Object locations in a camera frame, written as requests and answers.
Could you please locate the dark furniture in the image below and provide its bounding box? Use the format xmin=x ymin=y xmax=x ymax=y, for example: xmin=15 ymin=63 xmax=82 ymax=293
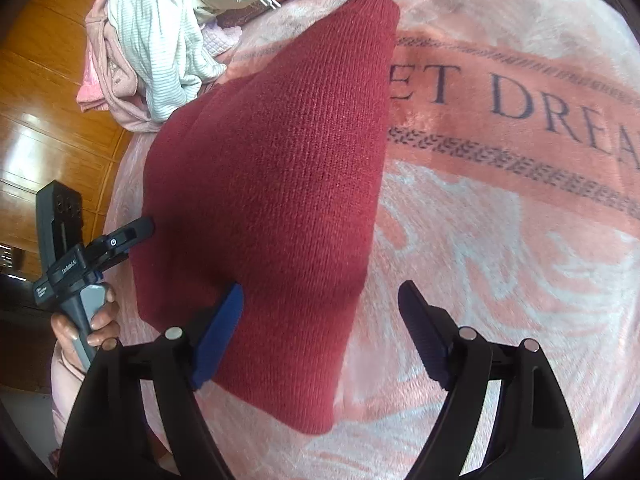
xmin=0 ymin=242 xmax=38 ymax=318

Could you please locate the maroon knit sweater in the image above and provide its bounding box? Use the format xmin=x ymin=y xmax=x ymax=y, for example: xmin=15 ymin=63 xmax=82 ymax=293
xmin=135 ymin=0 xmax=401 ymax=436

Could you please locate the white striped garment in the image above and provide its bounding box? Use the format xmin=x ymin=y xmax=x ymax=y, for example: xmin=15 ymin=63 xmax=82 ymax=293
xmin=102 ymin=0 xmax=228 ymax=123

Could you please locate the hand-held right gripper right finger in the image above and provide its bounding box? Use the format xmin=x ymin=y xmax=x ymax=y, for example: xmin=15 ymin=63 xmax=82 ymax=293
xmin=397 ymin=280 xmax=583 ymax=480

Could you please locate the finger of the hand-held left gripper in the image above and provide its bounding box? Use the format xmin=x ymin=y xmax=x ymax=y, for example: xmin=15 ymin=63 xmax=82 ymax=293
xmin=84 ymin=217 xmax=156 ymax=261

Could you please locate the pink printed blanket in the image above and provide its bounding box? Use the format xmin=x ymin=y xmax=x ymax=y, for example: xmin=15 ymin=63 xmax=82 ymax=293
xmin=102 ymin=0 xmax=640 ymax=480

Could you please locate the person's left hand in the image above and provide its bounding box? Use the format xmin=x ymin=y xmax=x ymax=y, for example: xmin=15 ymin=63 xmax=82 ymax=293
xmin=51 ymin=287 xmax=122 ymax=377

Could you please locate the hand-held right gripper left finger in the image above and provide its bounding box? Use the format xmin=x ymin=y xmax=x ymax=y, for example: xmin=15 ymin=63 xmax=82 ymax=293
xmin=59 ymin=282 xmax=245 ymax=480

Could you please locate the person's left forearm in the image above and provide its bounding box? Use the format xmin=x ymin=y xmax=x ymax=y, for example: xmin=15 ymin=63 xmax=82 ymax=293
xmin=49 ymin=347 xmax=93 ymax=466

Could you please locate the pale pink garment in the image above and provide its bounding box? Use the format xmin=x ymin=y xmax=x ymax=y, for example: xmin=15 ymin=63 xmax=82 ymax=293
xmin=75 ymin=0 xmax=161 ymax=133

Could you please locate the lilac quilted cloth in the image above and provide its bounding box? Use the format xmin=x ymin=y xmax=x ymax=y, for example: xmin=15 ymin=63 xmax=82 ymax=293
xmin=200 ymin=20 xmax=245 ymax=58

